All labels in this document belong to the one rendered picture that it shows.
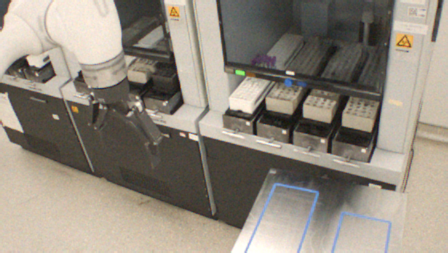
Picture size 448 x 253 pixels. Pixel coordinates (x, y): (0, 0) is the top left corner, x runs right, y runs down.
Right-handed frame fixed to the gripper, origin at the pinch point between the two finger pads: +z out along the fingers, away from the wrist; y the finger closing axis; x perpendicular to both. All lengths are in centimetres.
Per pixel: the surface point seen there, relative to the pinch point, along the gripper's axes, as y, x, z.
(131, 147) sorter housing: -75, 66, 75
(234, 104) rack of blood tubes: -13, 70, 36
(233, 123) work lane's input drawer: -12, 66, 43
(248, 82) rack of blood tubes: -13, 83, 34
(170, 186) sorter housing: -55, 66, 96
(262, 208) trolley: 19.2, 26.0, 38.1
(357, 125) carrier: 36, 74, 36
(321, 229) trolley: 38, 25, 38
